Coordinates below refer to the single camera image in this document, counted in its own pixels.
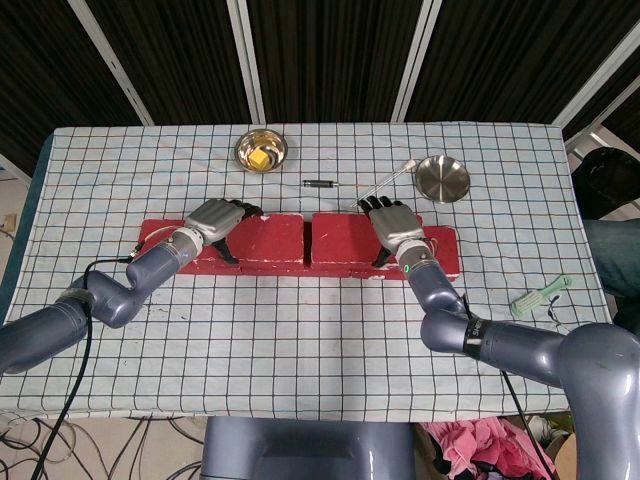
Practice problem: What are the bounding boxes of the grey-blue robot torso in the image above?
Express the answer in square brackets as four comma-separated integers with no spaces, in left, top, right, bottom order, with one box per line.
[200,415,417,480]

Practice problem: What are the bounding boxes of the checkered tablecloth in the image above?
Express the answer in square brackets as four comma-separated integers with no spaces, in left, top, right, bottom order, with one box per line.
[0,123,630,419]

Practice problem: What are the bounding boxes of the grey metal frame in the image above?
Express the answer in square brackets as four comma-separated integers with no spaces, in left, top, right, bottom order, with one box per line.
[567,124,619,161]

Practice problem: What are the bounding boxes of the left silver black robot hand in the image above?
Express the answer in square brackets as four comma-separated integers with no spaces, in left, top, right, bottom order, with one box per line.
[184,197,265,265]

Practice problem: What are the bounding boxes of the clear glass dropper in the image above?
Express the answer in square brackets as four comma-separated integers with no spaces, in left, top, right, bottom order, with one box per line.
[349,158,417,210]

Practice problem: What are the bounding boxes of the green plastic brush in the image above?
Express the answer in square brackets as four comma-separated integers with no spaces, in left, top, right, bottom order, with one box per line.
[509,274,574,317]

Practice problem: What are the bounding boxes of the white partition post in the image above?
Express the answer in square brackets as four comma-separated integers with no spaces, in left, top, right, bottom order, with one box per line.
[552,0,640,127]
[227,0,267,125]
[67,0,154,126]
[391,0,444,122]

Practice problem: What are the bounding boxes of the thin black white wire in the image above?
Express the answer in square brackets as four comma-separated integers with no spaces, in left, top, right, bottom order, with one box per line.
[544,294,584,337]

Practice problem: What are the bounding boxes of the steel bowl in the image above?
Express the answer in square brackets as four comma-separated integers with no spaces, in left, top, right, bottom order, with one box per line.
[234,128,297,175]

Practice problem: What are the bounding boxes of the brown cardboard box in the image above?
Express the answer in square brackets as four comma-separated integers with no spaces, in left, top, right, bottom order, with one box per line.
[544,432,582,480]

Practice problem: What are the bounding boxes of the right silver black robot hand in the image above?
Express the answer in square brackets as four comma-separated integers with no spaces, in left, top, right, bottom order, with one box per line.
[355,195,426,270]

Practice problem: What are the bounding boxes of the steel plate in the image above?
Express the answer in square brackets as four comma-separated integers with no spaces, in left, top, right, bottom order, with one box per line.
[413,154,472,204]

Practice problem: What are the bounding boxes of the pink cloth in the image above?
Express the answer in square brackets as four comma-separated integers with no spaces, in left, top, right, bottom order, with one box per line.
[419,417,556,480]

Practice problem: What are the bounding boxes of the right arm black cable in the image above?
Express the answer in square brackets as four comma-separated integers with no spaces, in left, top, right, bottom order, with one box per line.
[457,292,557,480]

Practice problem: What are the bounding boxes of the person's leg in jeans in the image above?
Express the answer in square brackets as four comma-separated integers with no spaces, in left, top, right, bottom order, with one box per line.
[582,217,640,331]

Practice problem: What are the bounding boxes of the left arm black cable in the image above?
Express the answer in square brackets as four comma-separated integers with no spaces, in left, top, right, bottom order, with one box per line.
[29,244,139,480]

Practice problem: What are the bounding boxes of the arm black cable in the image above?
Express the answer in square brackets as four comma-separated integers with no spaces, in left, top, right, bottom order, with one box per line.
[29,244,139,480]
[457,292,557,480]

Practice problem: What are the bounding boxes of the red brick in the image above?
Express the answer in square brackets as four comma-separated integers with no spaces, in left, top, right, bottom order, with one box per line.
[192,212,306,266]
[138,218,244,276]
[349,225,460,284]
[239,259,354,279]
[310,211,425,266]

